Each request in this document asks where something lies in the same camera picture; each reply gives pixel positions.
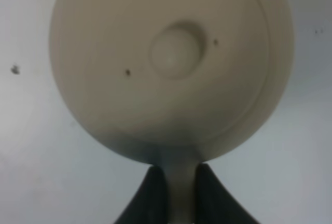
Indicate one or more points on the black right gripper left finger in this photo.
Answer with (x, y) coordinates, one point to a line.
(150, 203)

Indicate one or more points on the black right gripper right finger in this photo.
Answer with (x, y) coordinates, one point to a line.
(211, 202)

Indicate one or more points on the beige teapot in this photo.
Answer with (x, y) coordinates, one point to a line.
(172, 83)

